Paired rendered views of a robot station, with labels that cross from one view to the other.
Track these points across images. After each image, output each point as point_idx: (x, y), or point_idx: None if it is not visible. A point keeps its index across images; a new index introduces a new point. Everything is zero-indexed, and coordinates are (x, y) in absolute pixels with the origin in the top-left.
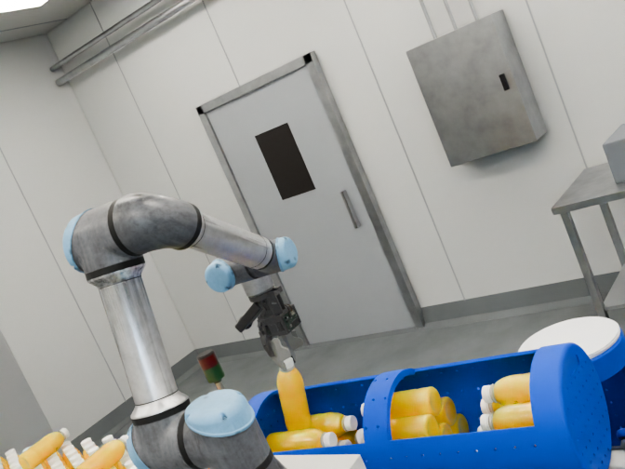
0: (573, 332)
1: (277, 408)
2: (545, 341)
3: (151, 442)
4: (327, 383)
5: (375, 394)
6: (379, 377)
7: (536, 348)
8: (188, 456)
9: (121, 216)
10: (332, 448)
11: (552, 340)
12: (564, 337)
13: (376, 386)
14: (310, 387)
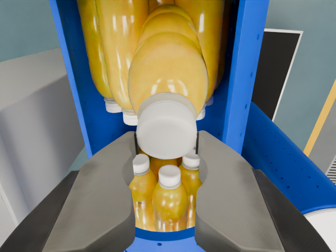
0: (334, 243)
1: None
2: (333, 228)
3: None
4: (227, 116)
5: (131, 244)
6: (168, 246)
7: (324, 223)
8: None
9: None
10: (88, 157)
11: (332, 232)
12: (330, 239)
13: (144, 247)
14: (232, 65)
